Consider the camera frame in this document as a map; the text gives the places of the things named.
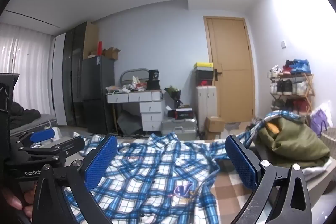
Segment person's left hand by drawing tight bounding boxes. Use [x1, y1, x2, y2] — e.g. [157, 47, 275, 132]
[1, 184, 37, 220]

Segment white curtain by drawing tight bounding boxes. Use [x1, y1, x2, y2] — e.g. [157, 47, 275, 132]
[1, 23, 54, 114]

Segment white narrow cabinet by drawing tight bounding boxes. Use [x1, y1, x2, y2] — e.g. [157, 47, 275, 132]
[196, 86, 218, 132]

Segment silver aluminium suitcase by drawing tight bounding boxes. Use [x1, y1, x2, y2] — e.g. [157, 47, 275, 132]
[161, 118, 198, 140]

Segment stacked shoe boxes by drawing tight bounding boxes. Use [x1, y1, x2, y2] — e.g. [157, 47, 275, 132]
[194, 62, 214, 86]

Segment wooden door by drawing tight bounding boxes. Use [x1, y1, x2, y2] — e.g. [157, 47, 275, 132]
[203, 16, 255, 123]

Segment olive green folded jacket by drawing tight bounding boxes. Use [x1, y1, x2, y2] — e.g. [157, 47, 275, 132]
[257, 117, 330, 168]

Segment black clothes pile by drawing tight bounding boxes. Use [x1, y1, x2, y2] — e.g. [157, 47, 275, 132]
[10, 102, 41, 128]

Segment black refrigerator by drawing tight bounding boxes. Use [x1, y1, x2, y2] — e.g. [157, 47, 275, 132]
[81, 56, 115, 135]

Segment black red shoe box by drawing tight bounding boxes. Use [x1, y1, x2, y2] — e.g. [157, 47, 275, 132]
[167, 107, 194, 120]

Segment dark tall wardrobe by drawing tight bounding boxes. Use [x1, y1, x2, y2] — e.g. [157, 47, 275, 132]
[51, 22, 98, 127]

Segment wooden shoe rack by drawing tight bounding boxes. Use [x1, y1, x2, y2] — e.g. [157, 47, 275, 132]
[267, 59, 315, 116]

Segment cardboard box on floor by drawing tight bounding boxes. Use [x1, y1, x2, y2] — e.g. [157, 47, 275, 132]
[205, 116, 225, 140]

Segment purple bag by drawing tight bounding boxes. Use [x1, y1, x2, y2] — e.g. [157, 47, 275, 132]
[310, 105, 333, 137]

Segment white desk with drawers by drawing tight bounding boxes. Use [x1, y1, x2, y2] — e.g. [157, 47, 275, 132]
[106, 90, 165, 132]

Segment checked bed blanket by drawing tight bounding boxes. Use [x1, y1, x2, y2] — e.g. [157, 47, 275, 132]
[211, 167, 252, 223]

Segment cardboard box on refrigerator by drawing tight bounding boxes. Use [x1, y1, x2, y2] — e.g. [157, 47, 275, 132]
[102, 47, 121, 60]

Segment blue plaid flannel shirt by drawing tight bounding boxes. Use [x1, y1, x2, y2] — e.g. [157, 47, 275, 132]
[63, 111, 302, 224]

